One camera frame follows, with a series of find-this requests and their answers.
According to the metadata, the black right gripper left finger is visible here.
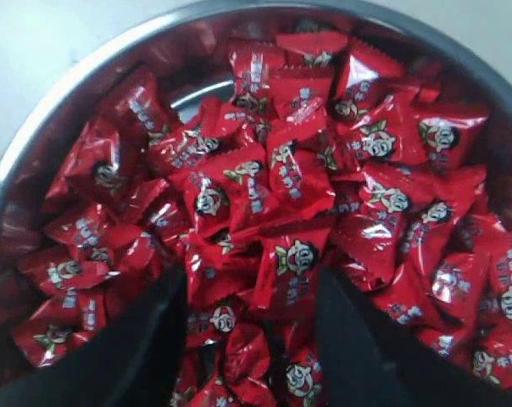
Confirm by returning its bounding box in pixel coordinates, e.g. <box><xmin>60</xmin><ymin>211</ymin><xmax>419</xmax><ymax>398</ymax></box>
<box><xmin>0</xmin><ymin>267</ymin><xmax>186</xmax><ymax>406</ymax></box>

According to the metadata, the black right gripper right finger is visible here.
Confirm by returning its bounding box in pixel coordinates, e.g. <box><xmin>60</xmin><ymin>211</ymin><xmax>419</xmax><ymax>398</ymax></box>
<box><xmin>315</xmin><ymin>267</ymin><xmax>512</xmax><ymax>406</ymax></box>

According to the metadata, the pile of red candies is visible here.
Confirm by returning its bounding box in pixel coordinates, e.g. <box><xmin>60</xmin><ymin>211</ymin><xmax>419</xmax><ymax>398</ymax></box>
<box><xmin>9</xmin><ymin>29</ymin><xmax>512</xmax><ymax>406</ymax></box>

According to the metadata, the round steel plate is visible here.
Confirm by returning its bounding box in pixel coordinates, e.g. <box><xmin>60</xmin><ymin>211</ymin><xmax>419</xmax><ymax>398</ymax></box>
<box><xmin>0</xmin><ymin>1</ymin><xmax>512</xmax><ymax>387</ymax></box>

